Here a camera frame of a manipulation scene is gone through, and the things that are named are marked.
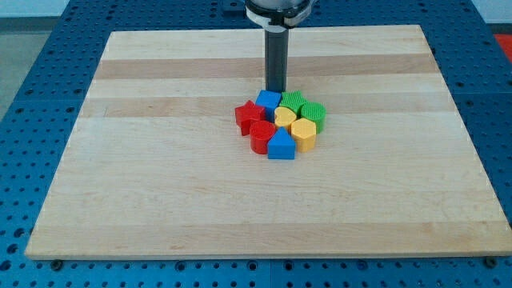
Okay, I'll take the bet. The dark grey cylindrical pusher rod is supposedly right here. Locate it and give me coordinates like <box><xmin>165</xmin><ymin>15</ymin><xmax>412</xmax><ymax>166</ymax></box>
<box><xmin>265</xmin><ymin>26</ymin><xmax>289</xmax><ymax>93</ymax></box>

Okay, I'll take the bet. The green star block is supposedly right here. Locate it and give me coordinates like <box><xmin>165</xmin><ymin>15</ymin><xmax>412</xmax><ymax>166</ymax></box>
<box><xmin>279</xmin><ymin>90</ymin><xmax>307</xmax><ymax>116</ymax></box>

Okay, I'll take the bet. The red star block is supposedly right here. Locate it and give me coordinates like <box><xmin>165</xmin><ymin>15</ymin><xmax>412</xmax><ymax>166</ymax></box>
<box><xmin>234</xmin><ymin>100</ymin><xmax>266</xmax><ymax>136</ymax></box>

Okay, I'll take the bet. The blue cube block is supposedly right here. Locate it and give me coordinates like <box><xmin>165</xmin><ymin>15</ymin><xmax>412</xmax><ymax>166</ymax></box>
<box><xmin>255</xmin><ymin>90</ymin><xmax>282</xmax><ymax>122</ymax></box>

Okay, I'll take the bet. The yellow heart block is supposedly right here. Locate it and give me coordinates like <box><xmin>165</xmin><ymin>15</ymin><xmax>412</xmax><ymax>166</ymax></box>
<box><xmin>274</xmin><ymin>106</ymin><xmax>297</xmax><ymax>133</ymax></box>

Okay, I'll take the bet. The green cylinder block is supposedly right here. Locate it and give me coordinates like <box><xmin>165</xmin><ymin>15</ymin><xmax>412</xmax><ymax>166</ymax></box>
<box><xmin>300</xmin><ymin>102</ymin><xmax>326</xmax><ymax>134</ymax></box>

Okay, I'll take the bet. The red cylinder block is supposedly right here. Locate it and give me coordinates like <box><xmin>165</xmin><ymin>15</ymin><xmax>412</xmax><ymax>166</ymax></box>
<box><xmin>250</xmin><ymin>120</ymin><xmax>276</xmax><ymax>154</ymax></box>

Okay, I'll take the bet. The yellow hexagon block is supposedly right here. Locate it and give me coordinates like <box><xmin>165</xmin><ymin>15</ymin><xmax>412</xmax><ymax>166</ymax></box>
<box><xmin>290</xmin><ymin>118</ymin><xmax>317</xmax><ymax>153</ymax></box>

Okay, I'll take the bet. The blue triangle block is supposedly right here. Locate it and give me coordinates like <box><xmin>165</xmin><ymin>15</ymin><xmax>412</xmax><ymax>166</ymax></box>
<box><xmin>267</xmin><ymin>127</ymin><xmax>296</xmax><ymax>160</ymax></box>

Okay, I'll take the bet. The wooden board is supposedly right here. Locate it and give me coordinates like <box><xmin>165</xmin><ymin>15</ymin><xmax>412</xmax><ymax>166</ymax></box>
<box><xmin>26</xmin><ymin>25</ymin><xmax>511</xmax><ymax>260</ymax></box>

